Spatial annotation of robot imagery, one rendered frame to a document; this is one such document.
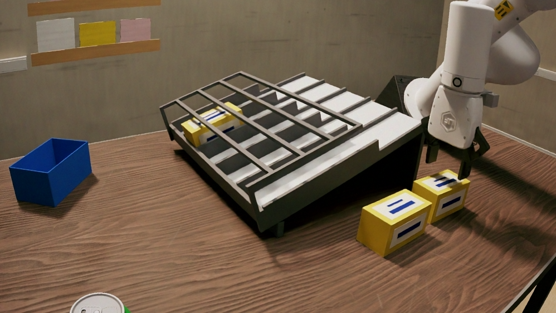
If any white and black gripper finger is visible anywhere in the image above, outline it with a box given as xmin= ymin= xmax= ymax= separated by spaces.
xmin=457 ymin=127 xmax=490 ymax=180
xmin=421 ymin=115 xmax=440 ymax=164

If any blue open box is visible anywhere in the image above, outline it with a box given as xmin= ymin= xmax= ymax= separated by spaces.
xmin=9 ymin=138 xmax=92 ymax=207

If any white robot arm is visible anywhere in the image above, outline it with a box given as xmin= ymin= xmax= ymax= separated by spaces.
xmin=404 ymin=0 xmax=556 ymax=121

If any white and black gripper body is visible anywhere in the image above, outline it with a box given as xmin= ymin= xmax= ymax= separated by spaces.
xmin=428 ymin=84 xmax=483 ymax=149

